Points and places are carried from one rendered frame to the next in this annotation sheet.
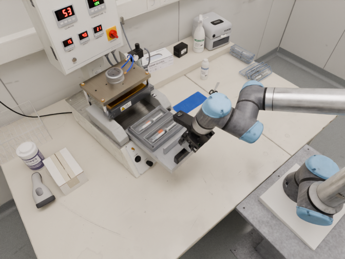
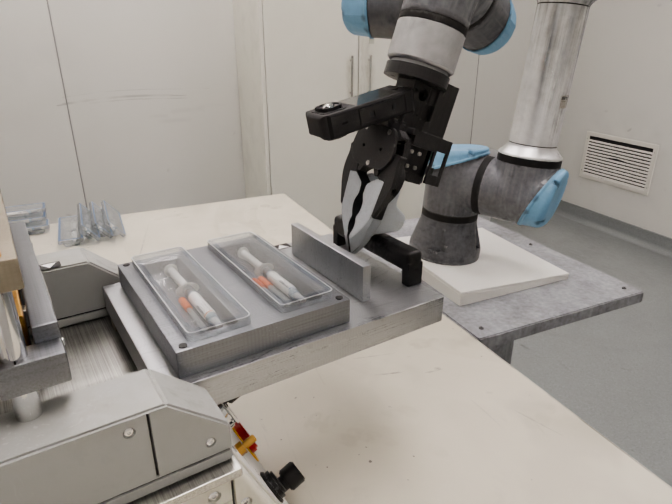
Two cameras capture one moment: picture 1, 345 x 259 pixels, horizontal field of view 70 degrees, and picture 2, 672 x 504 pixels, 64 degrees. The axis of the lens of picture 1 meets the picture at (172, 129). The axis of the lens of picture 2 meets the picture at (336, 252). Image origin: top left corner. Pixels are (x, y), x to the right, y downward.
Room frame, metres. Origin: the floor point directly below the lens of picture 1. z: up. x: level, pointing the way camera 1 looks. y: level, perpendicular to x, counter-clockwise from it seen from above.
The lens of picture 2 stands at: (0.50, 0.51, 1.23)
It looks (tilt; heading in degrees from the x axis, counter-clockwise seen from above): 23 degrees down; 283
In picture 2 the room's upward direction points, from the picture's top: straight up
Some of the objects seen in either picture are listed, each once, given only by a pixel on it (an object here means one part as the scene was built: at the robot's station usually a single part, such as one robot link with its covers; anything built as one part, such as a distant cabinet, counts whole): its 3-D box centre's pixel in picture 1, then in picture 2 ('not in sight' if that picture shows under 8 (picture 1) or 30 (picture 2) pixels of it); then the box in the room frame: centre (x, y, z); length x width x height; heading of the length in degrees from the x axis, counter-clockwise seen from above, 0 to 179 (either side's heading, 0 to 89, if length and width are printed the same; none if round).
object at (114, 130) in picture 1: (107, 124); (33, 473); (0.74, 0.30, 0.97); 0.25 x 0.05 x 0.07; 46
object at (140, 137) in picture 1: (156, 126); (226, 291); (0.71, 0.07, 0.98); 0.20 x 0.17 x 0.03; 136
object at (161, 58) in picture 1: (154, 60); not in sight; (1.43, 0.11, 0.83); 0.23 x 0.12 x 0.07; 121
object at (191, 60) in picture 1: (179, 58); not in sight; (1.54, -0.06, 0.77); 0.84 x 0.30 x 0.04; 128
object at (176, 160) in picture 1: (188, 149); (374, 246); (0.58, -0.06, 0.99); 0.15 x 0.02 x 0.04; 136
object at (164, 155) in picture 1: (164, 134); (269, 290); (0.68, 0.04, 0.97); 0.30 x 0.22 x 0.08; 46
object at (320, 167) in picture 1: (317, 173); (458, 177); (0.48, -0.58, 0.94); 0.13 x 0.12 x 0.14; 157
